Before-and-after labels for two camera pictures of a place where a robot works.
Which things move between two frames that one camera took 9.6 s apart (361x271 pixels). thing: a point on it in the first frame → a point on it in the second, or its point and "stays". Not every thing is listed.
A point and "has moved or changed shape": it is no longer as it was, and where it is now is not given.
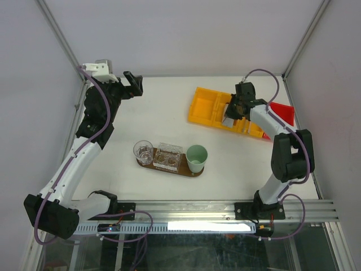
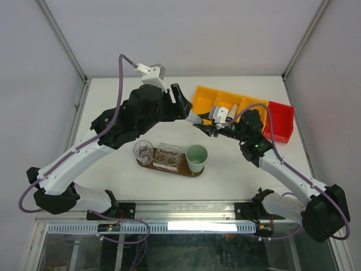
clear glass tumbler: x=143 y=150 stays
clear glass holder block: x=168 y=157 stays
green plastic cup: x=196 y=156 stays
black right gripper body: x=232 y=110 → x=231 y=131
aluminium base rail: x=207 y=210 stays
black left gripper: x=128 y=92 → x=179 y=111
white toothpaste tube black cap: x=227 y=122 has moved or changed shape
